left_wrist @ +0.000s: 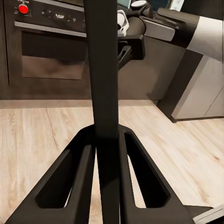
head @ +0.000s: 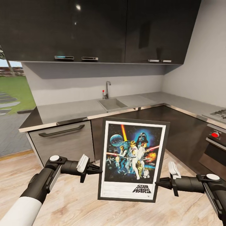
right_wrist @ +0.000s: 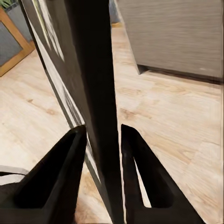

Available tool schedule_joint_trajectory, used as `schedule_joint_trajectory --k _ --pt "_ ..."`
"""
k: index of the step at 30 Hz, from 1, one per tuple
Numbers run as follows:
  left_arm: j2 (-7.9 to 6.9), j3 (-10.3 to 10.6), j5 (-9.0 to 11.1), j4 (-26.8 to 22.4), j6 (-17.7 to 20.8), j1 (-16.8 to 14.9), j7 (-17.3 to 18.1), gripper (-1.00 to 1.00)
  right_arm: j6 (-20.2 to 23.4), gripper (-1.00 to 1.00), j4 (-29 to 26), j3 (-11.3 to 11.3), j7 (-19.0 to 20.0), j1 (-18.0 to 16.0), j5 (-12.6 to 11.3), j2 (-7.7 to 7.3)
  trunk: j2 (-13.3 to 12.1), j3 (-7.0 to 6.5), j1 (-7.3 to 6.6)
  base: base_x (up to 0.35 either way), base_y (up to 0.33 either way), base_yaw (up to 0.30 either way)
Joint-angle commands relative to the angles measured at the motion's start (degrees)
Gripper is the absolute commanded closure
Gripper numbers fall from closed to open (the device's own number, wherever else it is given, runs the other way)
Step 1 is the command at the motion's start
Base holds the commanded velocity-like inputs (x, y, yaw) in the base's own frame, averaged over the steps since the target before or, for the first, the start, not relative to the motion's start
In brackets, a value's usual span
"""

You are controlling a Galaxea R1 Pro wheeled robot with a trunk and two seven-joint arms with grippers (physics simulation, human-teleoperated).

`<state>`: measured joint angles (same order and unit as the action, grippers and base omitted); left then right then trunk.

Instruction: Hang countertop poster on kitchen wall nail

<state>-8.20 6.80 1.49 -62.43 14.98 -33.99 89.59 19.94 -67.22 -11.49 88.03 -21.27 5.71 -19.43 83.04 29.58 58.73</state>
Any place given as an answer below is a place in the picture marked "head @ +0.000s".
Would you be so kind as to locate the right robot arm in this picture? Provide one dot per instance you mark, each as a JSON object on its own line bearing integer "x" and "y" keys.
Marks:
{"x": 211, "y": 184}

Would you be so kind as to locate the poster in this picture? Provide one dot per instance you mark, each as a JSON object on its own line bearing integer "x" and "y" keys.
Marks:
{"x": 132, "y": 153}

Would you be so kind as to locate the fixed window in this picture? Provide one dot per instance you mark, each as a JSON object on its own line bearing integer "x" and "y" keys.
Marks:
{"x": 16, "y": 104}

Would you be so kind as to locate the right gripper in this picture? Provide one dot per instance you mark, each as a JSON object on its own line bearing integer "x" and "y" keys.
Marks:
{"x": 178, "y": 184}

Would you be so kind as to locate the dishwasher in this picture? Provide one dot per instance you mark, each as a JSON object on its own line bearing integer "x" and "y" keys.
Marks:
{"x": 72, "y": 140}

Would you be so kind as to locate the oven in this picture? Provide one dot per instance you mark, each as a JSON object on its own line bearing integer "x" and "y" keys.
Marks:
{"x": 210, "y": 153}

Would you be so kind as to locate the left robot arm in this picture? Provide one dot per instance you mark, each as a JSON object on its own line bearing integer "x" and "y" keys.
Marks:
{"x": 26, "y": 208}

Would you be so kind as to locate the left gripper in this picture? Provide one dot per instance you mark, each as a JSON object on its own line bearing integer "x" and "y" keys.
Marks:
{"x": 89, "y": 169}

